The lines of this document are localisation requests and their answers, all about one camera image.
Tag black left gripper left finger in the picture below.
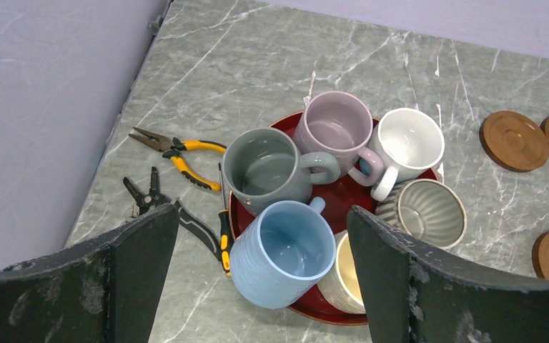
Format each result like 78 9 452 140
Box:
0 204 179 342

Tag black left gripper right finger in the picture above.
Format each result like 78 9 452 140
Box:
347 206 549 343

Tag cream ribbed ceramic mug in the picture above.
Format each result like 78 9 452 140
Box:
317 230 366 314

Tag grey ribbed ceramic cup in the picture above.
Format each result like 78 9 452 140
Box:
375 179 468 250

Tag dark red round tray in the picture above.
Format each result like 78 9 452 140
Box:
228 111 440 327

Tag light blue ceramic mug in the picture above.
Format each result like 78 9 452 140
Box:
230 197 336 309

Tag yellow black screwdriver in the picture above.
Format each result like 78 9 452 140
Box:
218 163 234 276

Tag white ceramic mug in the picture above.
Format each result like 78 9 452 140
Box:
359 108 445 202

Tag mauve ceramic mug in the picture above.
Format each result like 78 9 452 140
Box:
292 91 385 187

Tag grey-green ceramic mug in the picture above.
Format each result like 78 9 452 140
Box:
222 127 341 216

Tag black wire stripper tool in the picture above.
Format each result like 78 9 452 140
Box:
122 166 223 262

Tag yellow handled needle-nose pliers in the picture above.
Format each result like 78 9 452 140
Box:
128 127 227 192

